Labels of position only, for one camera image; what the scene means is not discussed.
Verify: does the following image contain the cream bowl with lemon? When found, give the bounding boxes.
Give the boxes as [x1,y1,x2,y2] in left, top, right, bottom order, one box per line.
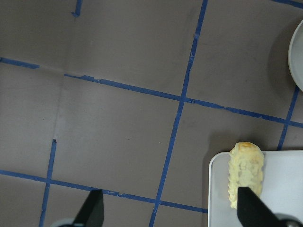
[288,21,303,91]

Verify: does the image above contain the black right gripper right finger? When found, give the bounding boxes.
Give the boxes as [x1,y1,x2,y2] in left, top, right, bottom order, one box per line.
[237,187,286,227]

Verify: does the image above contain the yellow bread roll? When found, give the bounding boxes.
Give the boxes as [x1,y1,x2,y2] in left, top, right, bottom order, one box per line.
[228,142,265,209]

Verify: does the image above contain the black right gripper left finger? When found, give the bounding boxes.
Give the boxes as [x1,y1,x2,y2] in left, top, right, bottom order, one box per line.
[72,189,104,227]

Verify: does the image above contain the white rectangular tray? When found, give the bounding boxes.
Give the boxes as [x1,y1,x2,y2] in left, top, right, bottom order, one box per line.
[208,150,303,227]

